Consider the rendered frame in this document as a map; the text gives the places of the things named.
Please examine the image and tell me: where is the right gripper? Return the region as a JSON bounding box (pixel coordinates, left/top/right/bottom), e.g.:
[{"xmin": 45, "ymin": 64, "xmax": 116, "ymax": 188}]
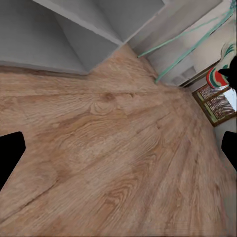
[{"xmin": 219, "ymin": 69, "xmax": 237, "ymax": 91}]

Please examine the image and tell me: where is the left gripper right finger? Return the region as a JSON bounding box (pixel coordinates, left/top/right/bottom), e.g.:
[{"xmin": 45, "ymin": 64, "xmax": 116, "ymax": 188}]
[{"xmin": 221, "ymin": 131, "xmax": 237, "ymax": 171}]

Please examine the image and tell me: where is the gym shoe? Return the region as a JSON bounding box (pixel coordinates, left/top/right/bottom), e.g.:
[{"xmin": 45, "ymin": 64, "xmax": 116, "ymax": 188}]
[{"xmin": 206, "ymin": 35, "xmax": 237, "ymax": 89}]

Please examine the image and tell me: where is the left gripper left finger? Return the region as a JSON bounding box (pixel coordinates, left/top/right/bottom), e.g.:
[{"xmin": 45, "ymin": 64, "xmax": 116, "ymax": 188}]
[{"xmin": 0, "ymin": 131, "xmax": 26, "ymax": 190}]

